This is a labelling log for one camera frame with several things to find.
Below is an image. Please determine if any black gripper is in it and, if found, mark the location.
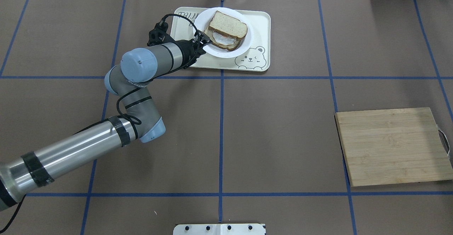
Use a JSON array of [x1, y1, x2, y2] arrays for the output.
[[176, 30, 212, 69]]

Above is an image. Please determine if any white round plate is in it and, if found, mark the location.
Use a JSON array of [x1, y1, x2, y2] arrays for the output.
[[195, 7, 253, 59]]

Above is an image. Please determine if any white bread slice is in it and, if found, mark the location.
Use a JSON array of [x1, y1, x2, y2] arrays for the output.
[[207, 11, 248, 39]]

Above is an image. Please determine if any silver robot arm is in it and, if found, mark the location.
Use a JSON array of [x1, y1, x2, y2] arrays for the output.
[[1, 30, 212, 211]]

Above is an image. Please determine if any toast with fried egg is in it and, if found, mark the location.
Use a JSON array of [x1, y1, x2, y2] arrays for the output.
[[204, 29, 241, 51]]

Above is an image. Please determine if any cream plastic tray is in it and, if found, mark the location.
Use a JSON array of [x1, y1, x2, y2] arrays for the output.
[[175, 7, 271, 72]]

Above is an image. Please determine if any wooden cutting board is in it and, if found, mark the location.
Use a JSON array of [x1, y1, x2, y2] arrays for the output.
[[335, 107, 452, 187]]

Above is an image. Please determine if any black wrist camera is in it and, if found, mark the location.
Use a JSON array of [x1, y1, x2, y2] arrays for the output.
[[147, 20, 172, 47]]

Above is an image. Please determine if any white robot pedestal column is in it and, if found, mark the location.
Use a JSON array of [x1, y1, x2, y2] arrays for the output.
[[173, 223, 266, 235]]

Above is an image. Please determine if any metal cutting board handle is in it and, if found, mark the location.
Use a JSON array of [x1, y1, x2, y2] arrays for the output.
[[436, 124, 450, 158]]

